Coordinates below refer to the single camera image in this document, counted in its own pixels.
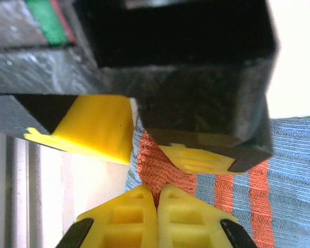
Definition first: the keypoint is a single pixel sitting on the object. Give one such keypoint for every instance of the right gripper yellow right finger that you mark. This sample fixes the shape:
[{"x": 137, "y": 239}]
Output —
[{"x": 188, "y": 222}]

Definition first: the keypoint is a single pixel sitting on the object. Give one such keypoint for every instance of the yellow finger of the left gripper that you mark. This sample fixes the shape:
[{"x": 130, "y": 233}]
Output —
[
  {"x": 98, "y": 126},
  {"x": 201, "y": 108}
]

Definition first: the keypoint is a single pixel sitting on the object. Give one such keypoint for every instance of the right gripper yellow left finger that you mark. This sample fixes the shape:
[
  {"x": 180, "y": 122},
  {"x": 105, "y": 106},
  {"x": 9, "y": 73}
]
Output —
[{"x": 129, "y": 222}]

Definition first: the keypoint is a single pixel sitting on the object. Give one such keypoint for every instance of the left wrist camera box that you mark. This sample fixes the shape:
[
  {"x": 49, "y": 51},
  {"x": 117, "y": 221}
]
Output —
[{"x": 175, "y": 33}]

